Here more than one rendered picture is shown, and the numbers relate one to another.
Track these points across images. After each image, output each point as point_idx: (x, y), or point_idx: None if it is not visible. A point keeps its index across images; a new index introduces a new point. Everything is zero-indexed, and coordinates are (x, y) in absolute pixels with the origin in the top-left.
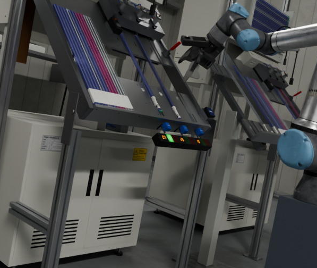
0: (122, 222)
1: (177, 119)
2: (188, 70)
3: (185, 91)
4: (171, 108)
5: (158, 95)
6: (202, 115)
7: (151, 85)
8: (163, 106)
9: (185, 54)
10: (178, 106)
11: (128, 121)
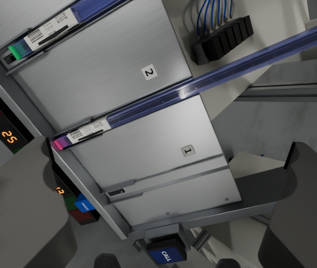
0: None
1: (25, 119)
2: (1, 177)
3: (259, 194)
4: (99, 115)
5: (125, 57)
6: (162, 225)
7: (163, 16)
8: (83, 76)
9: None
10: (145, 149)
11: None
